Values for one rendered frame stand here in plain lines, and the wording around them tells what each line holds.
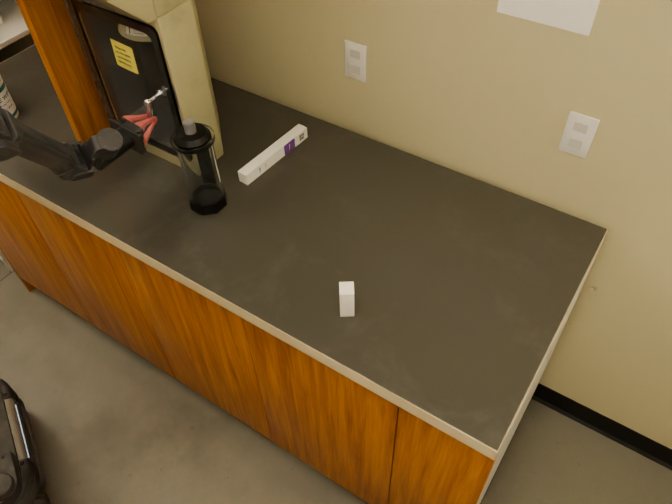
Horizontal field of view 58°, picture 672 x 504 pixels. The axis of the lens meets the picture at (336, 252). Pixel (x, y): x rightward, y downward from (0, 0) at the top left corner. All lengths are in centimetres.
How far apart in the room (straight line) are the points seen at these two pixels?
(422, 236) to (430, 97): 39
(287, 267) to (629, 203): 86
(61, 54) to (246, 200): 63
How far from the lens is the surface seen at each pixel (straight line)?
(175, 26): 157
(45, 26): 181
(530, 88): 157
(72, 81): 189
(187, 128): 152
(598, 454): 241
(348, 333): 137
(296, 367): 156
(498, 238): 159
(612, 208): 169
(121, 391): 253
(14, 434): 231
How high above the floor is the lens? 208
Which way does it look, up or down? 49 degrees down
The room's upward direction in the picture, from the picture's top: 2 degrees counter-clockwise
